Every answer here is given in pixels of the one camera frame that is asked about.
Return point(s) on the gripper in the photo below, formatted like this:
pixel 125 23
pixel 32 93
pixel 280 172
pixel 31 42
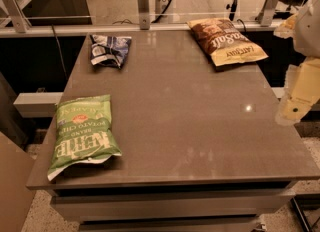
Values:
pixel 309 31

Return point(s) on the brown chip bag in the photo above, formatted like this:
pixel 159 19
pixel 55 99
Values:
pixel 224 43

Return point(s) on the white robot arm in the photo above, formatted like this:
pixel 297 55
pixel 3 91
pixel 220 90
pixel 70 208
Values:
pixel 304 29

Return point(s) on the blue chip bag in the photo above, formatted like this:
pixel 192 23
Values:
pixel 109 51

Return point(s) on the green chip bag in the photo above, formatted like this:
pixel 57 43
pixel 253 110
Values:
pixel 83 134

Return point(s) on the grey table drawer base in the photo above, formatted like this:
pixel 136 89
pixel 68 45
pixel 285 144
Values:
pixel 164 210

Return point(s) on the right metal bracket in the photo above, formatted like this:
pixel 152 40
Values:
pixel 266 14

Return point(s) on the metal bracket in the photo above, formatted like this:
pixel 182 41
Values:
pixel 144 14
pixel 18 19
pixel 266 14

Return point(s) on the black handled tool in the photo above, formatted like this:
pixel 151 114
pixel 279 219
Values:
pixel 232 9

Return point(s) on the middle metal bracket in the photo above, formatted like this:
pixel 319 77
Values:
pixel 144 14

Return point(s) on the metal rail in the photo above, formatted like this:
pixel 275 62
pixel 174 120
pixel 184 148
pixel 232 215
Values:
pixel 81 30

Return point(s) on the left metal bracket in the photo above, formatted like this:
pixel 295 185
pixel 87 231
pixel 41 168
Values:
pixel 18 19

